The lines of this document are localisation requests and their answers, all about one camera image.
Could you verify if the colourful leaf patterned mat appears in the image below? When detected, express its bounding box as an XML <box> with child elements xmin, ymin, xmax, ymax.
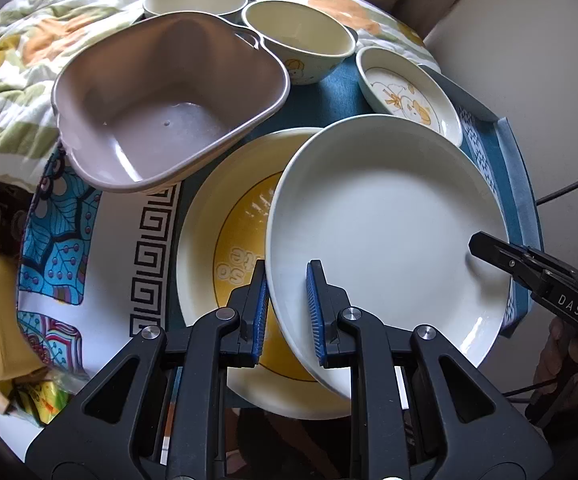
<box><xmin>16</xmin><ymin>140</ymin><xmax>184</xmax><ymax>401</ymax></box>

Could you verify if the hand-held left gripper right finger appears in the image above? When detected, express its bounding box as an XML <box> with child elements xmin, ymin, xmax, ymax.
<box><xmin>306</xmin><ymin>260</ymin><xmax>554</xmax><ymax>480</ymax></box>

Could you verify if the cream ceramic bowl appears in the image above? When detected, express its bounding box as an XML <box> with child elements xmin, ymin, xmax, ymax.
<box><xmin>241</xmin><ymin>0</ymin><xmax>358</xmax><ymax>86</ymax></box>
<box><xmin>142</xmin><ymin>0</ymin><xmax>248</xmax><ymax>23</ymax></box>

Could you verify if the small dish with cartoon print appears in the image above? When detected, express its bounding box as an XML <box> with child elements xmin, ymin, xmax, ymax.
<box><xmin>356</xmin><ymin>46</ymin><xmax>464</xmax><ymax>148</ymax></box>

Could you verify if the cream plate with yellow centre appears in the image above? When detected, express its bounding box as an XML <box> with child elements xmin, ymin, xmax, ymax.
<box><xmin>175</xmin><ymin>127</ymin><xmax>354</xmax><ymax>420</ymax></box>

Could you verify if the teal woven cloth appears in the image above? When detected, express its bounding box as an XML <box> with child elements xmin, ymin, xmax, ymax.
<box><xmin>159</xmin><ymin>55</ymin><xmax>542</xmax><ymax>338</ymax></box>

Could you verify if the white ceramic plate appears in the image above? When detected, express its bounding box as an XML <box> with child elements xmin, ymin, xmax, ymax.
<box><xmin>265</xmin><ymin>114</ymin><xmax>514</xmax><ymax>403</ymax></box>

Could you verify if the floral quilted blanket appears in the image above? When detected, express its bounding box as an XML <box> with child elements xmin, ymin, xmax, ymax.
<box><xmin>0</xmin><ymin>0</ymin><xmax>442</xmax><ymax>193</ymax></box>

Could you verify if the yellow snack packet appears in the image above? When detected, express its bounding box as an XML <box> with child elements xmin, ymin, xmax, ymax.
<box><xmin>0</xmin><ymin>375</ymin><xmax>74</xmax><ymax>428</ymax></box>

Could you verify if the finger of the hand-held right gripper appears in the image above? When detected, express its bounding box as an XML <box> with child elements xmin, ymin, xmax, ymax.
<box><xmin>469</xmin><ymin>231</ymin><xmax>578</xmax><ymax>341</ymax></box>

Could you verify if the person's right hand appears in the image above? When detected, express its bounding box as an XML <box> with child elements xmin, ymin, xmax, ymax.
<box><xmin>534</xmin><ymin>320</ymin><xmax>578</xmax><ymax>401</ymax></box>

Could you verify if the black cable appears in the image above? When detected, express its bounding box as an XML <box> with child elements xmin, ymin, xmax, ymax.
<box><xmin>535</xmin><ymin>164</ymin><xmax>578</xmax><ymax>206</ymax></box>

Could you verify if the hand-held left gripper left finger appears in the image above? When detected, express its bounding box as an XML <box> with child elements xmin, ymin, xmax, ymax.
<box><xmin>25</xmin><ymin>261</ymin><xmax>270</xmax><ymax>480</ymax></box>

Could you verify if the taupe plastic basin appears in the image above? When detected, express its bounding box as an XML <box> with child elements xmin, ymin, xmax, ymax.
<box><xmin>51</xmin><ymin>11</ymin><xmax>291</xmax><ymax>194</ymax></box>

